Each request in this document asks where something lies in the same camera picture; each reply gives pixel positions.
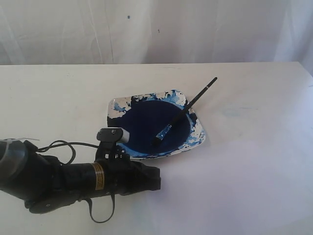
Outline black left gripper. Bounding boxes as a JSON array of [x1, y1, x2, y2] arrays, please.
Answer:
[[95, 141, 161, 196]]

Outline square plate with blue paint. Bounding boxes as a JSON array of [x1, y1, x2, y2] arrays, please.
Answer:
[[107, 90, 206, 160]]

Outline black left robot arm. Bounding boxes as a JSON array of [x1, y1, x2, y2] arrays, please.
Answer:
[[0, 139, 161, 214]]

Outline black paintbrush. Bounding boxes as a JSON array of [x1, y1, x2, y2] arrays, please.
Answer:
[[152, 77, 218, 146]]

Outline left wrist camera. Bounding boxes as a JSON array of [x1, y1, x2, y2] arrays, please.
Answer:
[[96, 127, 130, 143]]

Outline black left camera cable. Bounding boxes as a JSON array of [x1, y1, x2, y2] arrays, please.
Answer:
[[34, 140, 116, 224]]

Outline white backdrop sheet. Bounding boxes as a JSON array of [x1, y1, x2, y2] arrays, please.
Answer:
[[0, 0, 313, 66]]

